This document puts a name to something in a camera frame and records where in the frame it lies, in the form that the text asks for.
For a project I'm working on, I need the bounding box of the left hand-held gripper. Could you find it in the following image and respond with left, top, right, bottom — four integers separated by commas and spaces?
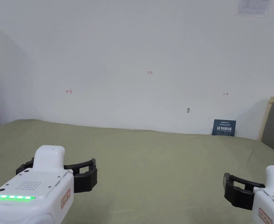
0, 145, 98, 224

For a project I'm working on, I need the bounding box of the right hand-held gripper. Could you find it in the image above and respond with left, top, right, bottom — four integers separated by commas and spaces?
223, 165, 274, 224

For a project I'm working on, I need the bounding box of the dark blue sign card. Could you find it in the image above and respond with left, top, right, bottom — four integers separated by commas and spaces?
212, 119, 237, 137

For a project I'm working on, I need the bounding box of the bed with pale green sheet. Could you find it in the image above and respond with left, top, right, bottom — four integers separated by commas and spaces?
0, 119, 274, 224

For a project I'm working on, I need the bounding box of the white wall panel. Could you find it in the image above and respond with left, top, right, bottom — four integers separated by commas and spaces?
238, 0, 269, 17

